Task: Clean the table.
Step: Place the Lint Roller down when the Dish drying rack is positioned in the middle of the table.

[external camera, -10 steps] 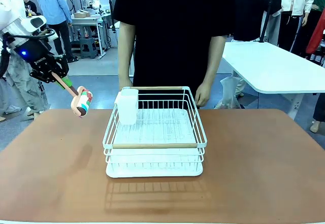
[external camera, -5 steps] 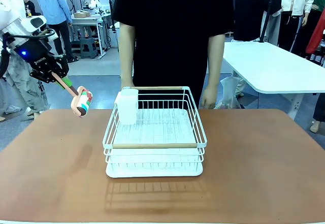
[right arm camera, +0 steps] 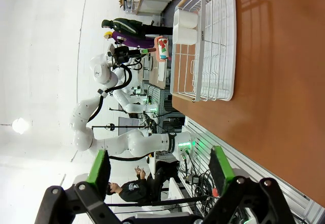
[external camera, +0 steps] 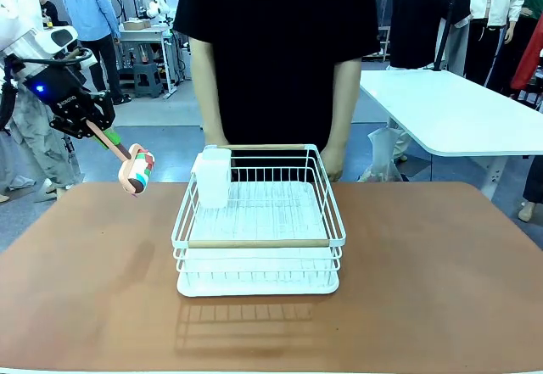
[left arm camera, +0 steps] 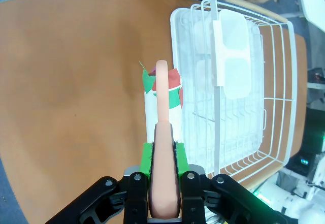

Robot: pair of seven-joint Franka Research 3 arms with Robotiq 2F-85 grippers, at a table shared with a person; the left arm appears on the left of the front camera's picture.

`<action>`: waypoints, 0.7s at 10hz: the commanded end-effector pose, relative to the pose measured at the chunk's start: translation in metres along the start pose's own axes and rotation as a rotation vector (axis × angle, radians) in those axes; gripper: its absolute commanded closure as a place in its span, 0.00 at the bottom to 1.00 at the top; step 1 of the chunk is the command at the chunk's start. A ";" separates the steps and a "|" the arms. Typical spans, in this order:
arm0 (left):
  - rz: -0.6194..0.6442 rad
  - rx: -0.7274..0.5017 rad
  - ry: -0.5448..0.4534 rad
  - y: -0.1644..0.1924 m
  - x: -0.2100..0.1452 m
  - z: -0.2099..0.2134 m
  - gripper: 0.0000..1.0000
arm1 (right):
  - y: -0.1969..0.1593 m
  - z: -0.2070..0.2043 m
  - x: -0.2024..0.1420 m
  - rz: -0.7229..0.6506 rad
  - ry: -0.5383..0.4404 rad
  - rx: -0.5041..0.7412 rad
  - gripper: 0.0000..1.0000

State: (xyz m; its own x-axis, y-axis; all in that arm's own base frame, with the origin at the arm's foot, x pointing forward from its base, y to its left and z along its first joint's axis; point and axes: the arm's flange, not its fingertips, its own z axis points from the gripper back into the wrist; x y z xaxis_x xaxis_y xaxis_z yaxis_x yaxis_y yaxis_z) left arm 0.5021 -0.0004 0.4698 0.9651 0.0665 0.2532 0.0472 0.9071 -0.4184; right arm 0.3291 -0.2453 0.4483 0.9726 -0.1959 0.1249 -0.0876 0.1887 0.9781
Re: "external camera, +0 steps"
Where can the black stand pole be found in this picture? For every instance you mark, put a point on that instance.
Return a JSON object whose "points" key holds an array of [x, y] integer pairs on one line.
{"points": [[445, 30]]}

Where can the person's right forearm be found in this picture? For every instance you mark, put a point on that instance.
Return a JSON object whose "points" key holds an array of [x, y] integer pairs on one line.
{"points": [[210, 94]]}

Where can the brown cardboard box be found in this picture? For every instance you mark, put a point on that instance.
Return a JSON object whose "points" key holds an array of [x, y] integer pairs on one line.
{"points": [[136, 25]]}

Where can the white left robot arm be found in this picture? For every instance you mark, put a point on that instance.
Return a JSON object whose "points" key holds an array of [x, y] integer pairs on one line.
{"points": [[25, 45]]}

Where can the background person in black shirt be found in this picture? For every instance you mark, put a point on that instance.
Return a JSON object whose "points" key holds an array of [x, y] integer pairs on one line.
{"points": [[48, 9]]}

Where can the white plastic utensil holder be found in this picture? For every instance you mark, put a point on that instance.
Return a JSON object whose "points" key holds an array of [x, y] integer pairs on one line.
{"points": [[214, 179]]}

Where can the red hanging garment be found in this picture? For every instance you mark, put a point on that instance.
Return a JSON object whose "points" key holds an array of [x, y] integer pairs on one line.
{"points": [[530, 60]]}

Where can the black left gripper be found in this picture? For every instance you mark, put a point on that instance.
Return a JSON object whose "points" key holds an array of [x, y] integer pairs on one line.
{"points": [[59, 90]]}

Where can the black hanging garment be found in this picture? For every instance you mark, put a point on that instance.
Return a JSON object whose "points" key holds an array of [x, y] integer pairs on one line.
{"points": [[424, 18]]}

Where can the clear plastic bag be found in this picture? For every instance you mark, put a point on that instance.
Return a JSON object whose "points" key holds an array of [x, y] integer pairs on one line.
{"points": [[382, 157]]}

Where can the dark-trousered leg with bare foot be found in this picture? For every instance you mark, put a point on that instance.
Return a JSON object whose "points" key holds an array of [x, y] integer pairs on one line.
{"points": [[530, 196]]}

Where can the grey step stool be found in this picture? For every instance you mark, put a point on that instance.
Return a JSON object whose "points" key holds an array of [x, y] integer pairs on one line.
{"points": [[147, 79]]}

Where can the white drain tray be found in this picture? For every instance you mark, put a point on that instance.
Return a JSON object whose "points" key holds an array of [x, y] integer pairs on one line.
{"points": [[259, 289]]}

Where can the person's left forearm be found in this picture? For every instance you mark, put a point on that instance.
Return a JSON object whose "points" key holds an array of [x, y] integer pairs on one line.
{"points": [[344, 102]]}

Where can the person in blue shirt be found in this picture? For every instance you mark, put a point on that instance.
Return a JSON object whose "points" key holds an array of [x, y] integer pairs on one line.
{"points": [[89, 5]]}

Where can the white side table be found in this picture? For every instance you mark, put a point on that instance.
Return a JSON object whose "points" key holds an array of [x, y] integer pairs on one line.
{"points": [[462, 115]]}

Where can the person's left hand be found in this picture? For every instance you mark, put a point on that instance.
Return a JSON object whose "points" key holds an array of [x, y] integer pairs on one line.
{"points": [[335, 164]]}

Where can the person's black T-shirt torso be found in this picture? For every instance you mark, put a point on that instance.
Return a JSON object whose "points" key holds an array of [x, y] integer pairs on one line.
{"points": [[275, 51]]}

